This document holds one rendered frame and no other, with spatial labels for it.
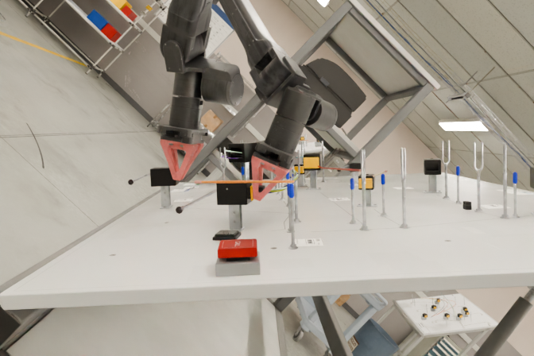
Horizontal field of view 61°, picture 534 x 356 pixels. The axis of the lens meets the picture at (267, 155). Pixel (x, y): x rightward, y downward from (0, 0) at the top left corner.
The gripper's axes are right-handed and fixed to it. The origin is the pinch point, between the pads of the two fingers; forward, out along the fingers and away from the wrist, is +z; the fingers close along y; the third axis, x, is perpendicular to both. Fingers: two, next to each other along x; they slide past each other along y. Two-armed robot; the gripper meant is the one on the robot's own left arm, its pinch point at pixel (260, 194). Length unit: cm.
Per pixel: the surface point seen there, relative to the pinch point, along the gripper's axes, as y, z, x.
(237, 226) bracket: -1.1, 6.9, 1.5
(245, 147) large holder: 65, 2, 17
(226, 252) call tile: -26.0, 2.7, -1.6
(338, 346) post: 27, 33, -29
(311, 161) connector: 51, -4, -5
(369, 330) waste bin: 403, 181, -124
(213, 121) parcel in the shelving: 676, 67, 195
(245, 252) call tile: -25.6, 1.8, -3.8
